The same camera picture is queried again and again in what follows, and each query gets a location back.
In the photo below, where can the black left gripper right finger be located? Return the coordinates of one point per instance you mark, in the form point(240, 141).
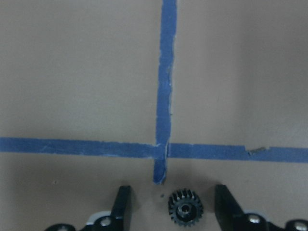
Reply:
point(229, 215)

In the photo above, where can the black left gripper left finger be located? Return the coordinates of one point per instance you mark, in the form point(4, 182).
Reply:
point(122, 209)

